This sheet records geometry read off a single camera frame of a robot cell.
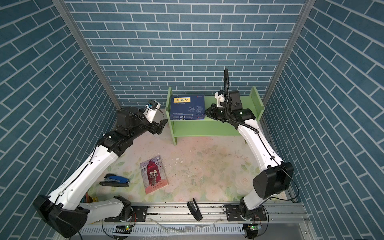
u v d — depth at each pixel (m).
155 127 0.63
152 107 0.58
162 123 0.64
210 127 0.92
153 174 0.87
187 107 0.79
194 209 0.74
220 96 0.70
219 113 0.68
